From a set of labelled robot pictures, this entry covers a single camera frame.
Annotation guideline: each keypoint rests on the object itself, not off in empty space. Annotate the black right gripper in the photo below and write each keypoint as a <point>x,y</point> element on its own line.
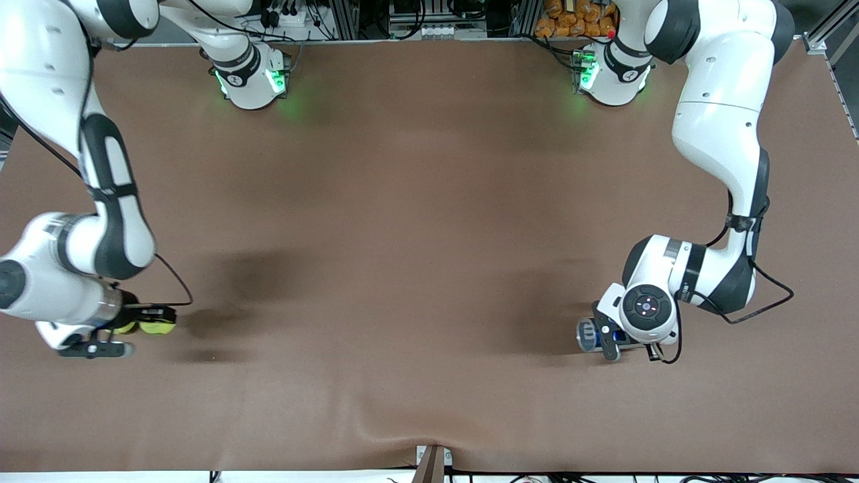
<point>129,301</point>

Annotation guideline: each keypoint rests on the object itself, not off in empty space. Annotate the plain yellow tennis ball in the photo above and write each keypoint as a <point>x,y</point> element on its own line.
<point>158,329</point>

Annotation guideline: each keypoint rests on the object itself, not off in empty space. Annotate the yellow Wilson printed tennis ball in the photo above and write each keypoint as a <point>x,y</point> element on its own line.
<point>124,329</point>

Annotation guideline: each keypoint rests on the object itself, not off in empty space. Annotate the clear tennis ball can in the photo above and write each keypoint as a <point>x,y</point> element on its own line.
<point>587,335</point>

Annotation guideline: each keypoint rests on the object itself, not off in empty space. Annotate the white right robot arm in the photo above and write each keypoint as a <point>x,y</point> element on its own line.
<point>33,80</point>

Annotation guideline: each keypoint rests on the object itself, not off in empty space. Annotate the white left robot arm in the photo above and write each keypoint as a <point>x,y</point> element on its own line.
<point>718,100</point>

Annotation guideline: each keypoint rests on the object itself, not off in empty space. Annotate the brown table mat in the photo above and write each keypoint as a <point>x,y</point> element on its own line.
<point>429,201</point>

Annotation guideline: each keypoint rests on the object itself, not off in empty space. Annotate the white power strip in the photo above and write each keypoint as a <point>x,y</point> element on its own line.
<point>288,19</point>

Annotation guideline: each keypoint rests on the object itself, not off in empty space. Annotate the white terminal block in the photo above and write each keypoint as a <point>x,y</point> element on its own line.
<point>443,31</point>

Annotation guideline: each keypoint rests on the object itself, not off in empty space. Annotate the orange packets pile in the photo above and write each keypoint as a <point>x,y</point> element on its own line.
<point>570,20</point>

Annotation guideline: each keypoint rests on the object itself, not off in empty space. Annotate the metal table edge bracket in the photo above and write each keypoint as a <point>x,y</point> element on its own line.
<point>433,463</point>

